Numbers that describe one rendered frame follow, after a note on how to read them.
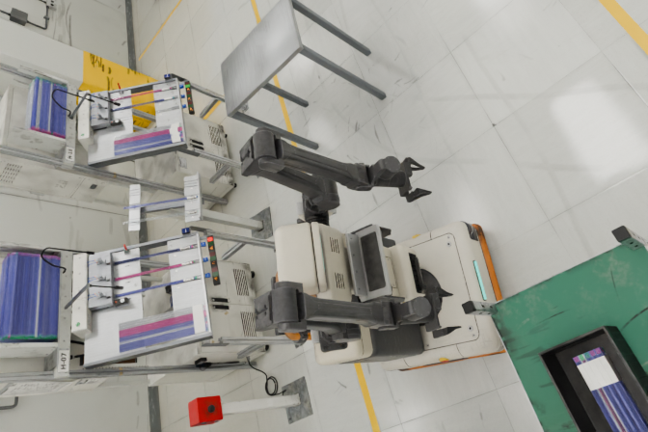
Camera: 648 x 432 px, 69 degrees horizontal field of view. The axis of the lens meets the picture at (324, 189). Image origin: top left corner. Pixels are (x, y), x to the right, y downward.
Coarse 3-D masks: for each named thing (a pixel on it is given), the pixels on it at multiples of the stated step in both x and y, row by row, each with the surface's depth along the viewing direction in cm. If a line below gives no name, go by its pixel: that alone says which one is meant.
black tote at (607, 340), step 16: (592, 336) 115; (608, 336) 108; (544, 352) 116; (560, 352) 123; (576, 352) 120; (608, 352) 115; (624, 352) 108; (560, 368) 120; (576, 368) 119; (624, 368) 112; (640, 368) 109; (560, 384) 115; (576, 384) 119; (640, 384) 102; (576, 400) 116; (592, 400) 115; (640, 400) 109; (576, 416) 110; (592, 416) 115
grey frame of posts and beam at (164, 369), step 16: (240, 240) 335; (256, 240) 347; (64, 256) 288; (64, 288) 278; (64, 304) 273; (64, 320) 268; (64, 336) 264; (112, 368) 275; (128, 368) 282; (144, 368) 288; (160, 368) 296; (176, 368) 304; (192, 368) 310; (208, 368) 318; (224, 368) 327; (240, 368) 339
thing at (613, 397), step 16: (592, 352) 115; (592, 368) 114; (608, 368) 112; (592, 384) 113; (608, 384) 111; (624, 384) 111; (608, 400) 110; (624, 400) 108; (608, 416) 110; (624, 416) 108; (640, 416) 106
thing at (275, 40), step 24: (288, 0) 279; (264, 24) 291; (288, 24) 273; (240, 48) 306; (264, 48) 285; (288, 48) 268; (360, 48) 329; (240, 72) 299; (264, 72) 279; (336, 72) 285; (240, 96) 293; (288, 96) 358; (384, 96) 315; (240, 120) 305; (312, 144) 348
